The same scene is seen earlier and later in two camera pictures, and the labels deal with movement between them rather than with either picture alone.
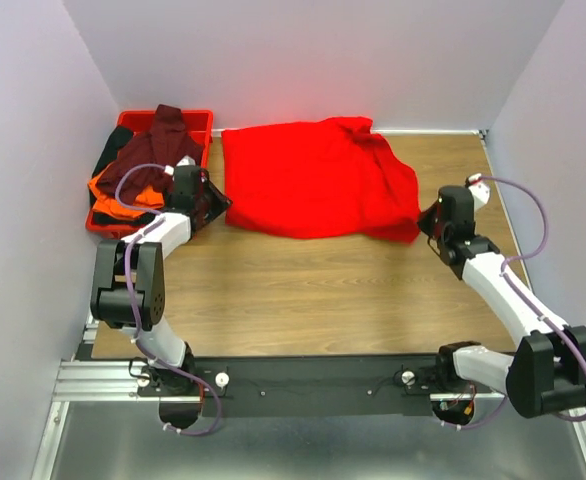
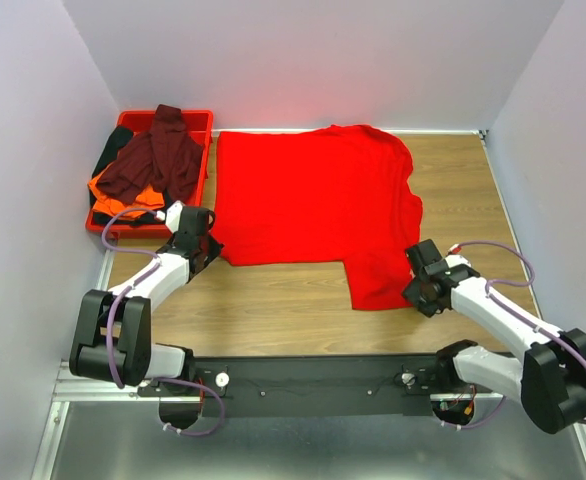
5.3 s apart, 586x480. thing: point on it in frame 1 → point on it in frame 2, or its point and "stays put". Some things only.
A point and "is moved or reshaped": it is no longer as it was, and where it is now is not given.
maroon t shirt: [164, 145] stays put
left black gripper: [221, 201] → [215, 248]
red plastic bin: [198, 123] stays put
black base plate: [324, 386] stays put
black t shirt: [116, 140] stays put
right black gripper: [423, 221] → [428, 308]
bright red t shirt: [326, 179] is moved or reshaped
